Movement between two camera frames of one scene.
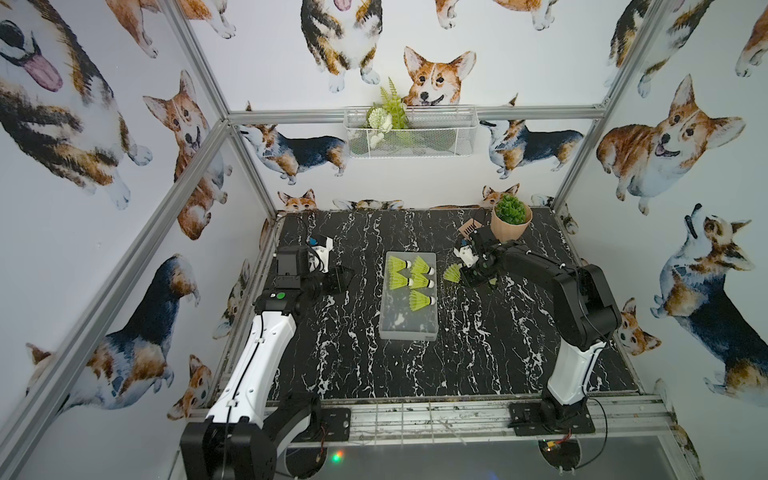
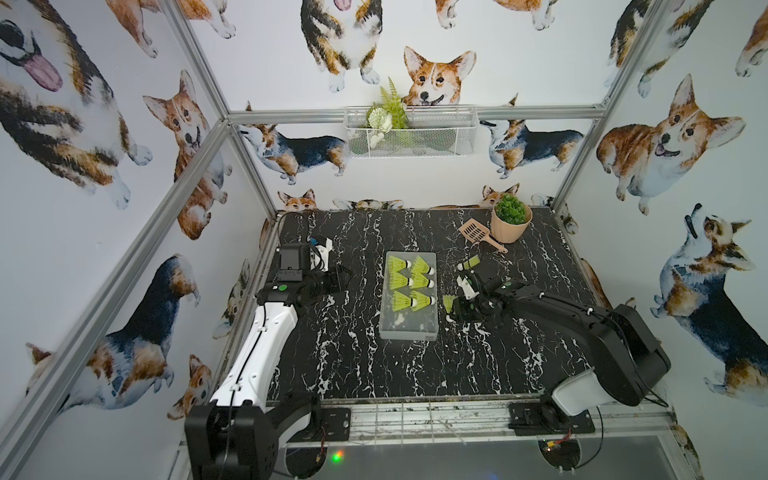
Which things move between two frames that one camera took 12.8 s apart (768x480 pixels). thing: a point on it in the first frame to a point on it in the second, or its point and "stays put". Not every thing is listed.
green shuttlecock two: x=396 y=264 stays put
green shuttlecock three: x=452 y=273 to x=401 y=301
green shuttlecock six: x=398 y=280 stays put
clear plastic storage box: x=396 y=318 stays put
